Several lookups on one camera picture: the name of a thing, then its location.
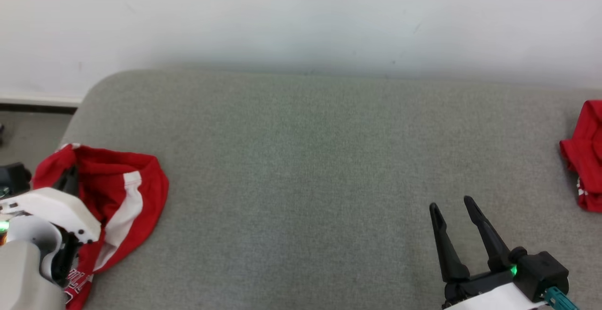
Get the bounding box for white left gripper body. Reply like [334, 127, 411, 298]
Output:
[0, 187, 102, 245]

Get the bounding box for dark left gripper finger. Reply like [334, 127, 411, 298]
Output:
[53, 164, 79, 194]

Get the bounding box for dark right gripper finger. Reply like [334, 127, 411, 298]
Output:
[463, 195, 514, 274]
[429, 202, 471, 283]

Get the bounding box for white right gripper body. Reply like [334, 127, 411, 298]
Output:
[441, 265, 549, 310]

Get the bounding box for red shorts with white stripe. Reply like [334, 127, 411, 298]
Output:
[32, 143, 170, 310]

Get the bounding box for red shirt with white sleeves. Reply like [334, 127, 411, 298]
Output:
[559, 99, 602, 213]

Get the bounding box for grey fabric sofa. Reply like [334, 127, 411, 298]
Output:
[47, 68, 602, 310]

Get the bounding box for teal right camera connector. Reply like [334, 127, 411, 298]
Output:
[541, 286, 580, 310]

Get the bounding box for white wall baseboard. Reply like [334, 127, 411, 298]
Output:
[0, 95, 84, 113]

